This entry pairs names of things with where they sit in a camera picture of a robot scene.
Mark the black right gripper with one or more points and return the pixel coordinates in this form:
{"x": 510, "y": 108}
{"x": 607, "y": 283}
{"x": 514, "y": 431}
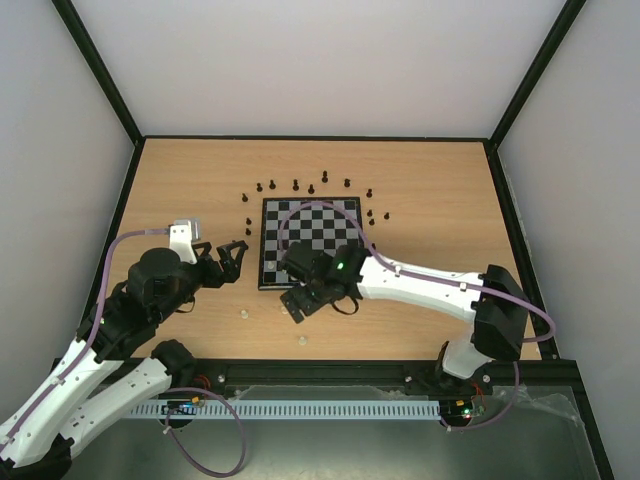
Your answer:
{"x": 305, "y": 303}

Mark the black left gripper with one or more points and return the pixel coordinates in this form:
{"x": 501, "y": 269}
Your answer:
{"x": 232, "y": 270}

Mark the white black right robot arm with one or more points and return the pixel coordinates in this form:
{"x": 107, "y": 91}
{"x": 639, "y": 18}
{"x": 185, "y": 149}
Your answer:
{"x": 491, "y": 303}

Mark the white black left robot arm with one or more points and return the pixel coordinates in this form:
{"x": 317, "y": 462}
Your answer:
{"x": 69, "y": 410}

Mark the black white chessboard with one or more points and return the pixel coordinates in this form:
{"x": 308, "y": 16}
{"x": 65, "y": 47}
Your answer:
{"x": 324, "y": 224}

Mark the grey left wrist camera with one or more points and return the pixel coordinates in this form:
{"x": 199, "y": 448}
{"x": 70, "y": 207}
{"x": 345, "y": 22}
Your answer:
{"x": 183, "y": 233}

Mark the white slotted cable duct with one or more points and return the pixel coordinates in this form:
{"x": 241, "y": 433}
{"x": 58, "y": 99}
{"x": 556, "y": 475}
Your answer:
{"x": 291, "y": 410}

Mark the black rear left frame post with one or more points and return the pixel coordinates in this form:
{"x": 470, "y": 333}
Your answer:
{"x": 74, "y": 24}

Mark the black frame post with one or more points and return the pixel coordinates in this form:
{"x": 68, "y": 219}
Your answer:
{"x": 546, "y": 52}
{"x": 74, "y": 24}

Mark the black rear right frame post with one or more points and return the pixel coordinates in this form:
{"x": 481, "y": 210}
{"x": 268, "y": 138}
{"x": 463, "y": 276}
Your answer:
{"x": 546, "y": 52}

